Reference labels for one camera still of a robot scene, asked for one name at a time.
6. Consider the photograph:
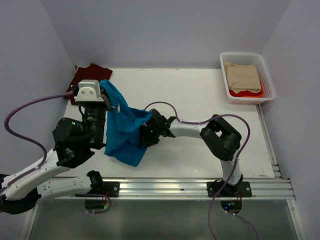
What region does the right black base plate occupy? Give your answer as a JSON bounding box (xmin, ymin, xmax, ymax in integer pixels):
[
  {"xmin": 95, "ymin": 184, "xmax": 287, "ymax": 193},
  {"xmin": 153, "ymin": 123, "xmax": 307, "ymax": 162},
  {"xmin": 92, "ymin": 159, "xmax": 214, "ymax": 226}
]
[{"xmin": 206, "ymin": 179, "xmax": 253, "ymax": 198}]

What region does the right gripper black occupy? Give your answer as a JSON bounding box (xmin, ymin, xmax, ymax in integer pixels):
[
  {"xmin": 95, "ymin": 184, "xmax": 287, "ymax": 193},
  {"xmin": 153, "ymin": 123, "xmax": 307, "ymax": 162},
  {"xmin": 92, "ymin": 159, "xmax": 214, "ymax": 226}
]
[{"xmin": 139, "ymin": 123, "xmax": 161, "ymax": 148}]

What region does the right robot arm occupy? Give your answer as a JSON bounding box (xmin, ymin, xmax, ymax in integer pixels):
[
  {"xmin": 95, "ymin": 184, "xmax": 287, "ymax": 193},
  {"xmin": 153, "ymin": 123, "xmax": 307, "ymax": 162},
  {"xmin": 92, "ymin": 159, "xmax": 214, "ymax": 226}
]
[{"xmin": 138, "ymin": 109, "xmax": 243, "ymax": 197}]

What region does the folded maroon t shirt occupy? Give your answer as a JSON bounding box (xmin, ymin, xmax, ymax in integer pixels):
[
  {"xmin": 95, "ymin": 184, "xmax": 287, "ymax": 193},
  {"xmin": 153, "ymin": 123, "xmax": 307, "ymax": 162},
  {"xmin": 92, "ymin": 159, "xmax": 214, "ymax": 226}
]
[{"xmin": 63, "ymin": 63, "xmax": 113, "ymax": 106}]

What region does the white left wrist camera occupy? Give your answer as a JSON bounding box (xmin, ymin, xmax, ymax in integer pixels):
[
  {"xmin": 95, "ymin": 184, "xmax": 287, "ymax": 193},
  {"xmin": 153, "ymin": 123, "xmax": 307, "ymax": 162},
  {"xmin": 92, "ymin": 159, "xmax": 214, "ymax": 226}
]
[{"xmin": 71, "ymin": 79, "xmax": 104, "ymax": 103}]

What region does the metal corner bracket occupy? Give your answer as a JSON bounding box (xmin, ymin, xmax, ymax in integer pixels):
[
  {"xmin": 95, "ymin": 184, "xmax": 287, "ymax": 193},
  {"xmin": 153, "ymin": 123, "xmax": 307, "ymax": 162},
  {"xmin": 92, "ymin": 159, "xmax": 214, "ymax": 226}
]
[{"xmin": 74, "ymin": 65, "xmax": 80, "ymax": 74}]

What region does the white plastic basket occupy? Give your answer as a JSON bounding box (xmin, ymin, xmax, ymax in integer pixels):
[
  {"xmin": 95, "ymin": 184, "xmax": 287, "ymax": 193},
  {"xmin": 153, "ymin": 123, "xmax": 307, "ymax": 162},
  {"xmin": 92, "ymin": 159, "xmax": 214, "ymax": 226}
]
[{"xmin": 219, "ymin": 52, "xmax": 275, "ymax": 105}]

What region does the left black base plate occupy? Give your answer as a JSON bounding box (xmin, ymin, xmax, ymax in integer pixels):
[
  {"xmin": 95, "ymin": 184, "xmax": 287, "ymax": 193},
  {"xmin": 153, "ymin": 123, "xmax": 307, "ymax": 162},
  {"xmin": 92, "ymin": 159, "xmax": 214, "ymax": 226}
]
[{"xmin": 74, "ymin": 181, "xmax": 120, "ymax": 198}]

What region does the beige folded t shirt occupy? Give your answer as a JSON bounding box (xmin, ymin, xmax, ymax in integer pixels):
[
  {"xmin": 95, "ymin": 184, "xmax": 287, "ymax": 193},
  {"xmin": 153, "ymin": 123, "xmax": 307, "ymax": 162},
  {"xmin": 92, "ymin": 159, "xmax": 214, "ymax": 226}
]
[{"xmin": 223, "ymin": 61, "xmax": 261, "ymax": 93}]

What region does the red orange t shirt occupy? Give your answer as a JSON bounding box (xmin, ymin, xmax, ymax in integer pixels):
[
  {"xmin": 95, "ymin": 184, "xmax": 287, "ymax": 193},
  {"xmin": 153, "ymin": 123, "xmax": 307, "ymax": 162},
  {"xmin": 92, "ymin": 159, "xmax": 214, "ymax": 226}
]
[{"xmin": 229, "ymin": 82, "xmax": 265, "ymax": 98}]

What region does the blue t shirt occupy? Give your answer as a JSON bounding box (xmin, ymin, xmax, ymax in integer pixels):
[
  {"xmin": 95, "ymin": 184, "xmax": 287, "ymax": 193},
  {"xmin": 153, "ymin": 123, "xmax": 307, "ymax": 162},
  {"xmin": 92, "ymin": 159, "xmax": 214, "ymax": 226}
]
[{"xmin": 100, "ymin": 80, "xmax": 152, "ymax": 167}]

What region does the aluminium mounting rail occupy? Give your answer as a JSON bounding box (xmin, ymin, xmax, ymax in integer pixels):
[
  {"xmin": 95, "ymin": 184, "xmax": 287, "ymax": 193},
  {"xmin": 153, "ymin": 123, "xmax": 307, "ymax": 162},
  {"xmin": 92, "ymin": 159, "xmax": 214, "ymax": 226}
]
[{"xmin": 37, "ymin": 177, "xmax": 295, "ymax": 201}]

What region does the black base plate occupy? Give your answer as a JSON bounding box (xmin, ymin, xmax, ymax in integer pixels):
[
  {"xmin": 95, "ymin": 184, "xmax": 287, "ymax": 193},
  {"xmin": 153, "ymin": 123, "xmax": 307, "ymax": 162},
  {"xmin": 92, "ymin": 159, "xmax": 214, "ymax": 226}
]
[
  {"xmin": 74, "ymin": 181, "xmax": 120, "ymax": 198},
  {"xmin": 206, "ymin": 179, "xmax": 253, "ymax": 198}
]

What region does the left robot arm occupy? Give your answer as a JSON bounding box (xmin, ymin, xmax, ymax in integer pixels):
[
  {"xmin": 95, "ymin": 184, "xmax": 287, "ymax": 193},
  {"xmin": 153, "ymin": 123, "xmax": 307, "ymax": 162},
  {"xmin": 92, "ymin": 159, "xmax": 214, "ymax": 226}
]
[{"xmin": 0, "ymin": 102, "xmax": 114, "ymax": 215}]

